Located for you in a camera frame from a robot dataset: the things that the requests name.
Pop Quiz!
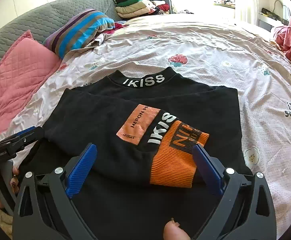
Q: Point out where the pink quilted pillow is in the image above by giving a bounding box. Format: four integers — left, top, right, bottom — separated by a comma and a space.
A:
0, 30, 61, 133

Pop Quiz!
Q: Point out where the dark desk with items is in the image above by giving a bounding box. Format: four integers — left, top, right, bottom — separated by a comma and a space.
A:
258, 0, 291, 31

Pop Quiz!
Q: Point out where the stack of folded clothes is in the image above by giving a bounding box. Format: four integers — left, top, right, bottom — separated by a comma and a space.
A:
113, 0, 173, 20

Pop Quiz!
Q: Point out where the grey quilted headboard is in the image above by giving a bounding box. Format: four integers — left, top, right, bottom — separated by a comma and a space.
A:
0, 0, 121, 61

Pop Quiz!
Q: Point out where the striped colourful pillow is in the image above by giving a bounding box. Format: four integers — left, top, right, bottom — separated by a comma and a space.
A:
44, 9, 115, 59

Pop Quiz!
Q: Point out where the pink floral bed sheet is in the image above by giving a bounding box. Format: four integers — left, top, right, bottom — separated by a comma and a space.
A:
0, 15, 291, 237

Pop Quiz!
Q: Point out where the right hand thumb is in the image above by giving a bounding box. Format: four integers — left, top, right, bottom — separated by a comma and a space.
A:
163, 218, 190, 240

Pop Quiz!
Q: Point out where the black orange IKISS sweater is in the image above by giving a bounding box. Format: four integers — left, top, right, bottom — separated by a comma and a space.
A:
18, 67, 252, 240

